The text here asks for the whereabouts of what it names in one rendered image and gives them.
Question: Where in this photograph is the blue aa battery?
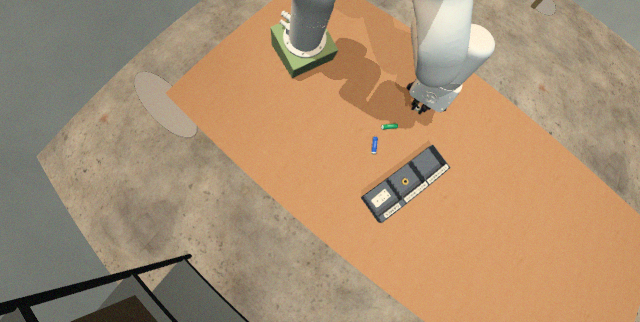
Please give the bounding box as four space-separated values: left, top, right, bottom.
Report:
371 137 378 154

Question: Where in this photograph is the cream domino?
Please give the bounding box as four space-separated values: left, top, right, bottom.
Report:
371 189 390 208

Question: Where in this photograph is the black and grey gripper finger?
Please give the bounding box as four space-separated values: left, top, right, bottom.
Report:
407 82 419 110
418 104 431 114

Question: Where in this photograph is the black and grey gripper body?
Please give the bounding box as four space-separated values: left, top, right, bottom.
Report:
409 78 463 112

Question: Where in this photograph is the black rack of labelled bins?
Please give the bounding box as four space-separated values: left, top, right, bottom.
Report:
362 144 450 223

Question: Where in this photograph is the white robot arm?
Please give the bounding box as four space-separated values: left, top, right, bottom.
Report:
279 0 495 90

